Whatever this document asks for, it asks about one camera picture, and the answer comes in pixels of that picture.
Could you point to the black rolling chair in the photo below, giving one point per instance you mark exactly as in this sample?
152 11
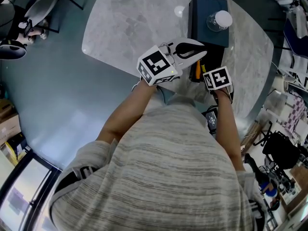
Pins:
281 150

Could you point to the person's left forearm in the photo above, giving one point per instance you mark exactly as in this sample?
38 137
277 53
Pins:
127 112

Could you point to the yellow black box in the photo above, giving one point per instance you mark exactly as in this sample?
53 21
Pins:
16 148

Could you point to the black oval chair seat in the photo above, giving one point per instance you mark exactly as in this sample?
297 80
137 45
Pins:
12 49

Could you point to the grey striped shirt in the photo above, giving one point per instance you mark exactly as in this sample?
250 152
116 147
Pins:
156 177

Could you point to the dark teal tool box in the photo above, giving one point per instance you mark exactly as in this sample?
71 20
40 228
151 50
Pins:
202 20

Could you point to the white shell chair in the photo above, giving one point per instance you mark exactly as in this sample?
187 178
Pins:
43 1

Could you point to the person's right forearm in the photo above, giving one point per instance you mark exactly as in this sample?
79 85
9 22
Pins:
227 129

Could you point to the purple checkered cloth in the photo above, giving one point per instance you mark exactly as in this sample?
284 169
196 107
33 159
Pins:
294 112

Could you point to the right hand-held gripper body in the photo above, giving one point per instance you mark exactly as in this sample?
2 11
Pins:
217 78

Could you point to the dark blue chair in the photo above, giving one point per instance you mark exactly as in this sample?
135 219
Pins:
292 40

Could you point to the black framed glass door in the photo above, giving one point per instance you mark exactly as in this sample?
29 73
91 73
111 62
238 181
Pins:
20 171

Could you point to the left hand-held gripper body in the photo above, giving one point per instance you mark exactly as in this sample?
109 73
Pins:
156 65

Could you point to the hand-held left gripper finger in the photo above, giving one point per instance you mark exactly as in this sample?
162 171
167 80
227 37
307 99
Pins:
192 59

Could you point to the glass jar white lid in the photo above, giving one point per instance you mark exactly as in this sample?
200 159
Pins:
222 18

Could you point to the brown cardboard box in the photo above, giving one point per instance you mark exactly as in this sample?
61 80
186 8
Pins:
8 127

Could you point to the black waist battery pack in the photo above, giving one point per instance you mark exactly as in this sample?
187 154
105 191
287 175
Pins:
211 119

